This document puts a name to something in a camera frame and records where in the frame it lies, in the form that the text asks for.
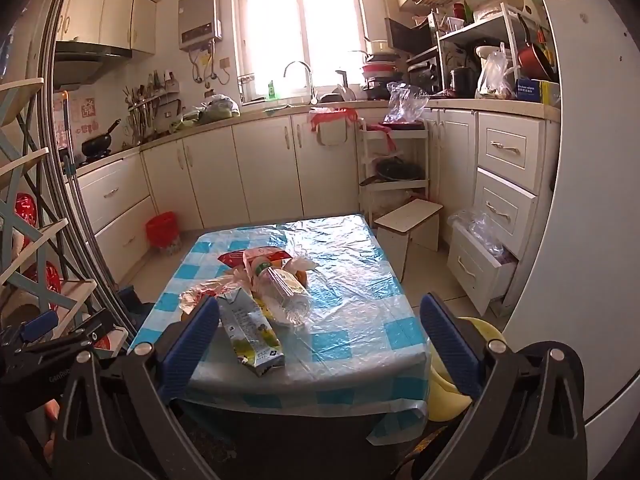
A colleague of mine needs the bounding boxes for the clear plastic bags pile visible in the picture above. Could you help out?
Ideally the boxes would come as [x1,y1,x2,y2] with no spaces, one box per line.
[447,209,507,261]

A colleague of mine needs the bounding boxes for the cream base cabinets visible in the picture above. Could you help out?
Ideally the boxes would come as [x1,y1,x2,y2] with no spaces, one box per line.
[65,97,481,271]

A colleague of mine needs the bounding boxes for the open cream drawer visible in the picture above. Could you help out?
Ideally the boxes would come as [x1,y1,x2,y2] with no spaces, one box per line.
[447,220,518,317]

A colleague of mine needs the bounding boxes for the blue checked plastic tablecloth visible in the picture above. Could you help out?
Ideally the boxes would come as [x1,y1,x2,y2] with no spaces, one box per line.
[127,214,433,446]

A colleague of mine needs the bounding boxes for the kitchen window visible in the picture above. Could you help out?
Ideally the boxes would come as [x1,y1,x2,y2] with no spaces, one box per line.
[235,0,367,106]

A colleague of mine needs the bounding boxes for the yellow plastic basin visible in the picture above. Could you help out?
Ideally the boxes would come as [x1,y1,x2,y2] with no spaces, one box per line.
[427,316,506,423]

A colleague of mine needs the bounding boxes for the silver water heater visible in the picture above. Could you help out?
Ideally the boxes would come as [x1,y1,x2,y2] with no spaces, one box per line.
[177,0,223,52]

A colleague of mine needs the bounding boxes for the white door panel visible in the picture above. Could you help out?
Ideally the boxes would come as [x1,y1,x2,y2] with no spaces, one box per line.
[500,0,640,441]

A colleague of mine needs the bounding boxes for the clear plastic bottle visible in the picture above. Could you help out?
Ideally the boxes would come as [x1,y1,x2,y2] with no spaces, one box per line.
[252,255,313,328]

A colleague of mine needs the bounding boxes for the kitchen utensil rack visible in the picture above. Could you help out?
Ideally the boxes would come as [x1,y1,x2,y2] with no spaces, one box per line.
[122,72,182,143]

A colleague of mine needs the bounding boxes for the white storage rack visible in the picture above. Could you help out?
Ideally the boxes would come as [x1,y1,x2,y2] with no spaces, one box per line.
[357,117,431,231]

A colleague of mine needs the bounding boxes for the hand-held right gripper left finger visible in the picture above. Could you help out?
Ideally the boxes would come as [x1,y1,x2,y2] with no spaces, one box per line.
[52,295,221,480]

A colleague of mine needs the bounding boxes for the cream wall cabinets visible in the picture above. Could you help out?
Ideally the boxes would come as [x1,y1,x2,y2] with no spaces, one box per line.
[55,0,157,56]

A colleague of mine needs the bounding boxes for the red hanging pan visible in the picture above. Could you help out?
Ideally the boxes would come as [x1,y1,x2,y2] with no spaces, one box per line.
[515,15,556,82]

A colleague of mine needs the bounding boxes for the chrome faucet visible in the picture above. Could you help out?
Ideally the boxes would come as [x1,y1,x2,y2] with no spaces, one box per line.
[283,61,319,106]

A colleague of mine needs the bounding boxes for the grey metal door frame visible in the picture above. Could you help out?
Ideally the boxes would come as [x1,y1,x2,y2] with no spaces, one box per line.
[27,0,132,343]

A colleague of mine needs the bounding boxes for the cream drawer cabinet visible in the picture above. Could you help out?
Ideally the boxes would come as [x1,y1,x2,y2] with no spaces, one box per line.
[447,110,546,318]

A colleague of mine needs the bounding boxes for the black kettle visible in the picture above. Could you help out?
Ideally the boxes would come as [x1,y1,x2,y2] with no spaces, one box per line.
[450,66,479,97]

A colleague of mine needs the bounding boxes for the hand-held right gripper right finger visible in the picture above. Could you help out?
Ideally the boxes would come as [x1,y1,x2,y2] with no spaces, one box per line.
[419,292,588,480]

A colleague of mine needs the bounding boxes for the crumpled clear plastic wrapper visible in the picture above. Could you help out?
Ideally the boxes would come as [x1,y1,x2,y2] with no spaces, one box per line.
[179,277,247,317]

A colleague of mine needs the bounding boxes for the black wok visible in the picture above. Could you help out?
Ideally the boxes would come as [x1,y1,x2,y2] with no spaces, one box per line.
[81,119,122,157]

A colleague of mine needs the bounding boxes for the low wooden stool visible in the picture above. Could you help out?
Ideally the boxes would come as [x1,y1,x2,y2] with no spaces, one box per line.
[374,198,443,281]

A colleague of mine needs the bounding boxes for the red-handled plastic bag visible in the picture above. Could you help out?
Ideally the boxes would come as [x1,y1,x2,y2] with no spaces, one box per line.
[309,106,359,148]

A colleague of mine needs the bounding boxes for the red paper decoration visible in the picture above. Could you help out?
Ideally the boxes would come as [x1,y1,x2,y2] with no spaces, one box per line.
[22,260,63,293]
[14,192,40,231]

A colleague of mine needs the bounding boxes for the white counter shelf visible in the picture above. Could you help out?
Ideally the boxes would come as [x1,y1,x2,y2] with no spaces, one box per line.
[432,2,542,100]

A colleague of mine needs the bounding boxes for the white wooden shelf rack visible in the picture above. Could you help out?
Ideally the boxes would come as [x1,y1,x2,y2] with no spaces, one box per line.
[0,77,98,326]

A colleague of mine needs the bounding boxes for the stack of pots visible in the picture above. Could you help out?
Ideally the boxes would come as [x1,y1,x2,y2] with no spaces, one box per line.
[360,50,404,101]

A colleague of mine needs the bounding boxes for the blue box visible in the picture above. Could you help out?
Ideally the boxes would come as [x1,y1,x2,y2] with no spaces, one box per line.
[516,77,561,107]

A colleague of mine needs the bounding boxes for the clear plastic bag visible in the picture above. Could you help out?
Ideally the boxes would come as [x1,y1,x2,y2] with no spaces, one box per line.
[386,81,431,125]

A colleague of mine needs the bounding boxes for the range hood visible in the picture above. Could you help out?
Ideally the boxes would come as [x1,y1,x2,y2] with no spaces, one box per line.
[52,42,133,92]

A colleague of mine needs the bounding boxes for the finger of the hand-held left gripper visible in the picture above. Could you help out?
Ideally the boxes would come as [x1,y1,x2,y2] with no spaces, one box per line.
[52,307,128,358]
[19,310,59,342]

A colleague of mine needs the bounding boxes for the black frying pan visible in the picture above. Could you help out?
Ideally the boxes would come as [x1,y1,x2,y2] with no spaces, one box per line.
[359,157,423,187]

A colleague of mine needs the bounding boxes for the red waste basket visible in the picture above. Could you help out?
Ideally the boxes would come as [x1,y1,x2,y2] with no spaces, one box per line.
[145,211,181,256]

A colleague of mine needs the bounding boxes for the white plastic bag with food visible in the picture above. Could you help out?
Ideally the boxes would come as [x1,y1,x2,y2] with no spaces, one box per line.
[475,50,516,100]

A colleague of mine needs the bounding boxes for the dark blue plastic object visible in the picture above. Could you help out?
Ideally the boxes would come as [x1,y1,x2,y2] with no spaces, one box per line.
[117,285,156,332]

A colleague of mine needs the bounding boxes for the bag of green vegetables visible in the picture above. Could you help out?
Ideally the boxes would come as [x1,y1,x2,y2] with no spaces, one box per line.
[182,94,241,126]

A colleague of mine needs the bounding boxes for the red and yellow packet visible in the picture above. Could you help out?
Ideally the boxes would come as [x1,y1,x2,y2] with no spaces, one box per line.
[217,247,292,275]

